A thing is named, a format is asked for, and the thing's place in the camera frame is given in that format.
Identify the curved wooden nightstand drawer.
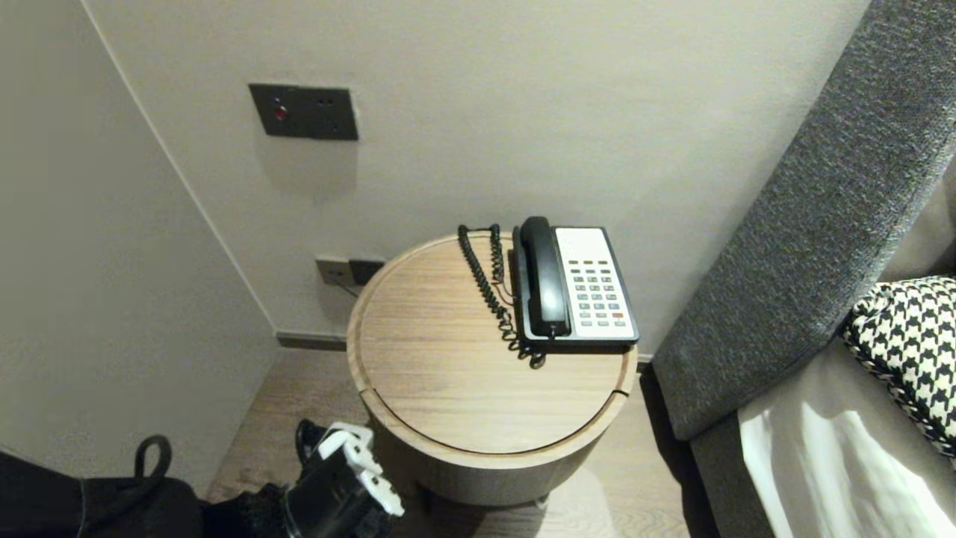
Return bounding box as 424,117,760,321
357,385,627,509

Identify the round wooden nightstand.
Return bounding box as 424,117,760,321
346,232,639,509

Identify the black telephone handset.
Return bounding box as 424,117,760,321
519,216,574,338

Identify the black and white telephone base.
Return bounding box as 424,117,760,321
511,226,640,353

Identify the white bed sheet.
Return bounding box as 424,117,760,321
738,153,956,538

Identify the grey fabric headboard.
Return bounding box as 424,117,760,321
651,0,956,442

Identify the black white houndstooth pillow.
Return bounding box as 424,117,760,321
842,276,956,458

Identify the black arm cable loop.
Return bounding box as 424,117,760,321
295,418,329,468
133,436,174,498

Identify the beige wall socket plate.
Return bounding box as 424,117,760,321
314,257,353,287

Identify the black coiled phone cord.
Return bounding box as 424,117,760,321
456,223,547,370

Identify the grey fabric bed frame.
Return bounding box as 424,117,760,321
689,415,777,538

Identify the dark wall switch panel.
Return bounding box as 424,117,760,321
248,82,359,142

